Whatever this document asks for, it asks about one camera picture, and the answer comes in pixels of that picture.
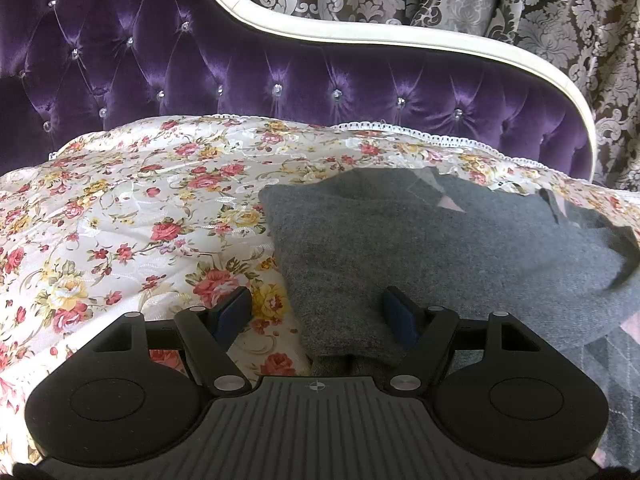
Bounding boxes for brown damask curtain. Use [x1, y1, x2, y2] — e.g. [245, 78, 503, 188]
[222, 0, 640, 192]

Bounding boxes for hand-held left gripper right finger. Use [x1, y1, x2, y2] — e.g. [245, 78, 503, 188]
[382, 286, 543, 393]

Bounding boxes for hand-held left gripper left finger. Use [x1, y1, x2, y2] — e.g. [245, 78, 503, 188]
[91, 286, 254, 394]

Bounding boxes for floral bedspread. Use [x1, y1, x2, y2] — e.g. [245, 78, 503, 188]
[0, 114, 640, 467]

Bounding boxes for purple tufted headboard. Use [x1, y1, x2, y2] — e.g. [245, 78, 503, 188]
[0, 0, 598, 182]

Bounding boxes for grey argyle sweater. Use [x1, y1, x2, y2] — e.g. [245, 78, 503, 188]
[258, 167, 640, 471]

